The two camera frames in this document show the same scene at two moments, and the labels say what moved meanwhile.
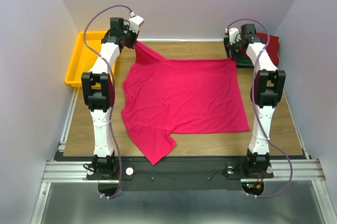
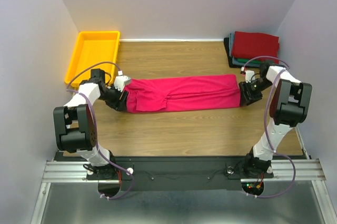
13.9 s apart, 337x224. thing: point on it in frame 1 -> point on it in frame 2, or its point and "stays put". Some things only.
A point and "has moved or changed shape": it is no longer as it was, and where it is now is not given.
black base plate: [178, 174] stays put
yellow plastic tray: [83, 58] stays put
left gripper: [134, 36] -> [119, 105]
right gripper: [233, 55] -> [247, 99]
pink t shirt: [163, 98] has moved or changed shape
